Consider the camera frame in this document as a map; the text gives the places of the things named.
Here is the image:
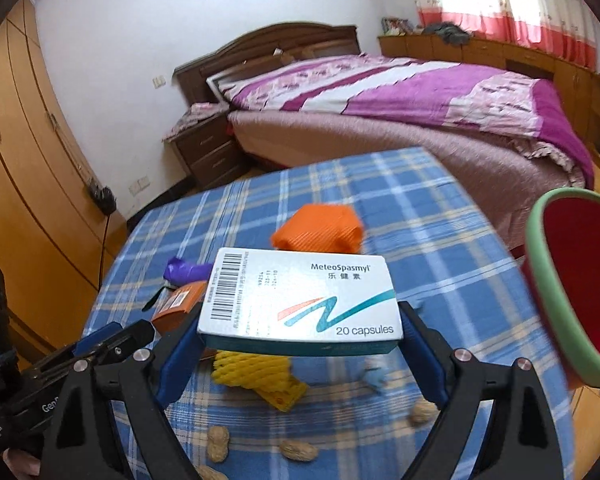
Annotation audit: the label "red bin with green rim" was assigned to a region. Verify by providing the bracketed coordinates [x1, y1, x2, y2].
[521, 187, 600, 396]

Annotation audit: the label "purple crumpled wrapper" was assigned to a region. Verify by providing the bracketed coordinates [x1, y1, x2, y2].
[163, 257, 212, 286]

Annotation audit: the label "white medicine box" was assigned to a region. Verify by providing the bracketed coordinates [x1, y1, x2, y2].
[196, 247, 404, 357]

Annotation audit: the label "small orange box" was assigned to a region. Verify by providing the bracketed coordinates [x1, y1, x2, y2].
[150, 281, 209, 334]

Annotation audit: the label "orange knitted cloth bundle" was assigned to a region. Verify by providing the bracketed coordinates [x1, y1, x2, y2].
[271, 203, 365, 255]

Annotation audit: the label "black power strip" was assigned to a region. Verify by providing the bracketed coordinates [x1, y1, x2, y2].
[87, 180, 118, 216]

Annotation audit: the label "light wooden wardrobe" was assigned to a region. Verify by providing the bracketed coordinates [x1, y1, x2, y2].
[0, 0, 128, 361]

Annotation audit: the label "blue plaid tablecloth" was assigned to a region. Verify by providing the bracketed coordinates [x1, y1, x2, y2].
[82, 146, 576, 480]

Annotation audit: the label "person's left hand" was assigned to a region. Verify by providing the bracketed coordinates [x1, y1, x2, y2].
[2, 447, 44, 480]

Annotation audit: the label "pink floral cloth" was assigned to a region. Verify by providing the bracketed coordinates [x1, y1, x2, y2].
[161, 101, 231, 142]

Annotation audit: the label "grey clothes pile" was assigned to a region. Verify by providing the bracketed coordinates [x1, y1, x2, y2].
[422, 22, 473, 46]

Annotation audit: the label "bed with purple blanket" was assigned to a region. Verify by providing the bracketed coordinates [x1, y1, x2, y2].
[207, 52, 596, 191]

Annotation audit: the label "black power cable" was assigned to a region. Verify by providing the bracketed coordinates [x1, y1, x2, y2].
[96, 212, 115, 291]

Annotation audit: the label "white and red curtains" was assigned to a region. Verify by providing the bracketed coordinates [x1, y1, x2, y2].
[407, 0, 600, 68]

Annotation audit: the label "blue paper scrap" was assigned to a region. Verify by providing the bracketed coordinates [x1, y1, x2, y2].
[362, 365, 389, 391]

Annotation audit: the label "colourful books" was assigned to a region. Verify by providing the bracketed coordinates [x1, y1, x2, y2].
[381, 17, 415, 37]

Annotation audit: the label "purple floral pillow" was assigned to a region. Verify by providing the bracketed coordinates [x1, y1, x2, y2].
[206, 59, 341, 111]

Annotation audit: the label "brown wooden bed headboard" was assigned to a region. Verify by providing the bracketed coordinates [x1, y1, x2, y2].
[174, 24, 363, 108]

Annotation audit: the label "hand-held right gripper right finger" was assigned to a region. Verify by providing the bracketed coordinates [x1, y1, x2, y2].
[397, 301, 566, 480]

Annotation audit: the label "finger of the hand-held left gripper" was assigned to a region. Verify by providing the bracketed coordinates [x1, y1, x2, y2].
[22, 321, 127, 391]
[96, 319, 157, 368]

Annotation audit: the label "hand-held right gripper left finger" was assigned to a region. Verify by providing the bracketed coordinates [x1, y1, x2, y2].
[40, 329, 206, 480]

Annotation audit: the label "yellow foam fruit net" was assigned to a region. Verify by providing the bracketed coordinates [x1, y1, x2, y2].
[211, 350, 308, 413]

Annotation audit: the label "brown wooden nightstand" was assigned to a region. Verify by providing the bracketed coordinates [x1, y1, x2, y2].
[162, 102, 251, 193]

